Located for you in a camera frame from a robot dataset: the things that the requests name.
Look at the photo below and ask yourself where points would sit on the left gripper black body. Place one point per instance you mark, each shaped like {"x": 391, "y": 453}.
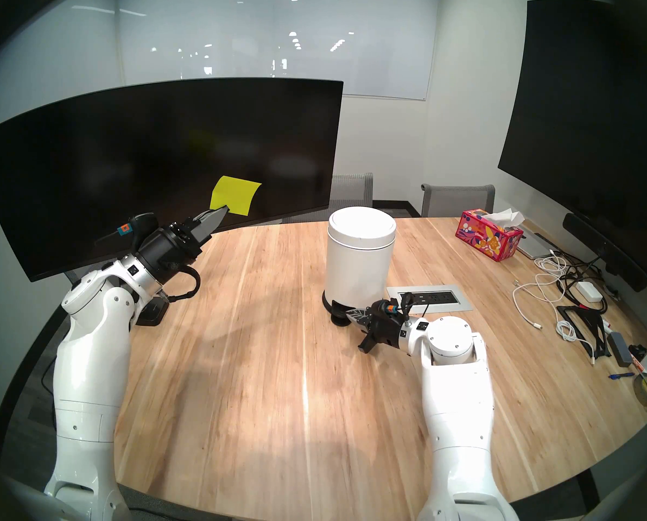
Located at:
{"x": 166, "y": 251}

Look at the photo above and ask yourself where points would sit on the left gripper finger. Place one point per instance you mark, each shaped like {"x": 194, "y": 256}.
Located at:
{"x": 207, "y": 217}
{"x": 215, "y": 224}

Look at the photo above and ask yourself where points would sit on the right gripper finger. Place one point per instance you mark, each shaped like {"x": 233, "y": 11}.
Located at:
{"x": 368, "y": 345}
{"x": 360, "y": 316}

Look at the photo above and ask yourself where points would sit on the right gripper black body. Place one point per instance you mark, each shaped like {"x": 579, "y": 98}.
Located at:
{"x": 388, "y": 332}

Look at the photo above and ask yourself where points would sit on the yellow sticky note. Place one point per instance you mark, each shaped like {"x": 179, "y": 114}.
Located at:
{"x": 236, "y": 194}

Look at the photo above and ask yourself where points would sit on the white pedal trash can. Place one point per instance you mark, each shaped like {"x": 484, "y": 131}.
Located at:
{"x": 359, "y": 254}

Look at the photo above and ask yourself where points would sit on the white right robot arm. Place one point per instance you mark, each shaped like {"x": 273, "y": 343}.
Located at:
{"x": 456, "y": 406}

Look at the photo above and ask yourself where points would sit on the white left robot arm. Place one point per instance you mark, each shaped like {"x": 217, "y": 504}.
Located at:
{"x": 90, "y": 373}

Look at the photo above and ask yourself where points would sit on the curved black computer monitor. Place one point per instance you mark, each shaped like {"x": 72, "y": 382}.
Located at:
{"x": 112, "y": 161}

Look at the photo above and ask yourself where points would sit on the silver table outlet panel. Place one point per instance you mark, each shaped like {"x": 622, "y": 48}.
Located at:
{"x": 454, "y": 303}

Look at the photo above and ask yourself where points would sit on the grey mesh office chair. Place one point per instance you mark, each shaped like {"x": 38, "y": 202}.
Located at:
{"x": 353, "y": 189}
{"x": 456, "y": 199}

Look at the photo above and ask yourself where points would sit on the red patterned tissue box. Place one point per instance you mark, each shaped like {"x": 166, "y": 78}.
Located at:
{"x": 486, "y": 237}

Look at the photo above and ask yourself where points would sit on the silver laptop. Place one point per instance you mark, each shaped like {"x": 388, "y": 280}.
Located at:
{"x": 535, "y": 246}

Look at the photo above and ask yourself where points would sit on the black folding laptop stand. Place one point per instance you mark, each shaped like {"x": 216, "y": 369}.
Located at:
{"x": 587, "y": 327}

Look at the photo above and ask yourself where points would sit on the white glass whiteboard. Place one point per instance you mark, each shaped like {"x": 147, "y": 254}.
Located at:
{"x": 302, "y": 37}

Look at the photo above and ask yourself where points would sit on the white power adapter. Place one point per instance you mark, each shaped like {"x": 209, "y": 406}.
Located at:
{"x": 588, "y": 291}

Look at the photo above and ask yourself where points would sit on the grey adapter block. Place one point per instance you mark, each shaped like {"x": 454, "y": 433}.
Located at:
{"x": 619, "y": 349}

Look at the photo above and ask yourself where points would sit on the black video sound bar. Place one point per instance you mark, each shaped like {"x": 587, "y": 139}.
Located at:
{"x": 606, "y": 251}

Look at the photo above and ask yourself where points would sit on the blue pen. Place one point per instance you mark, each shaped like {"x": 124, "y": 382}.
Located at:
{"x": 621, "y": 375}

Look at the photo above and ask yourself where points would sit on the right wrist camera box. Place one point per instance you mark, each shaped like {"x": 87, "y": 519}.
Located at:
{"x": 391, "y": 308}

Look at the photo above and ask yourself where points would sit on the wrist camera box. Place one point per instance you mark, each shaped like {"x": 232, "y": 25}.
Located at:
{"x": 391, "y": 308}
{"x": 139, "y": 224}

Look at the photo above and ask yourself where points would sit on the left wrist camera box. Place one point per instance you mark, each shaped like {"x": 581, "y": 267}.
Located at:
{"x": 139, "y": 224}

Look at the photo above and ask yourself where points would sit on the large black wall television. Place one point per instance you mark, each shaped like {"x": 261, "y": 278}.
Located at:
{"x": 578, "y": 118}

